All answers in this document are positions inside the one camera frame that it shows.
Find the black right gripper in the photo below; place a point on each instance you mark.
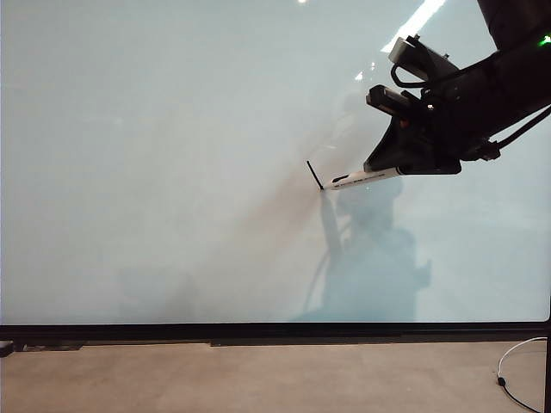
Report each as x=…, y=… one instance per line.
x=435, y=137

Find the white black whiteboard marker pen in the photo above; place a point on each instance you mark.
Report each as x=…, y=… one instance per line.
x=366, y=176

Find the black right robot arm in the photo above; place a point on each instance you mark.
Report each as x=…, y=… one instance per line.
x=516, y=77

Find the black stand foot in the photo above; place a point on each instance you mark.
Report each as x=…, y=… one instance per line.
x=5, y=348

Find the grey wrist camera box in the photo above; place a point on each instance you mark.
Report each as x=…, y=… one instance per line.
x=422, y=53

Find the white board with black frame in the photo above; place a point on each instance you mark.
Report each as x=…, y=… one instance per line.
x=172, y=172

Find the whiteboard with black frame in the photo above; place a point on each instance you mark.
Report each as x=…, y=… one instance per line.
x=549, y=365

